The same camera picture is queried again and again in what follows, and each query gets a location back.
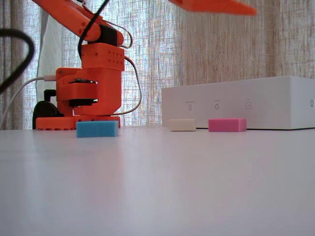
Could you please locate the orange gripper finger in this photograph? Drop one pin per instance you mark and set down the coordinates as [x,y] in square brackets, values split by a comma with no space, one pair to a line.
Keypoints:
[209,6]

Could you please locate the white cardboard bin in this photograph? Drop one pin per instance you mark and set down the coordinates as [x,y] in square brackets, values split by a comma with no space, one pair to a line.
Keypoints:
[246,98]

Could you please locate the pink foam cuboid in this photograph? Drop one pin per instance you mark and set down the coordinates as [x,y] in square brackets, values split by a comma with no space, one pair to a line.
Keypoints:
[226,125]

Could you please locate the cream foam cuboid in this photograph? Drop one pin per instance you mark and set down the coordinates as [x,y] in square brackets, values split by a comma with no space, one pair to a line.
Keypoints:
[182,125]

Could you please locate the blue foam cuboid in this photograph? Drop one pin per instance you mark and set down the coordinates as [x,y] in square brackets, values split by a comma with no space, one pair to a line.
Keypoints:
[97,129]

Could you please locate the black table clamp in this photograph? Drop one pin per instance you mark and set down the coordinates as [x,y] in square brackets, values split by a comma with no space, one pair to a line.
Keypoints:
[44,110]

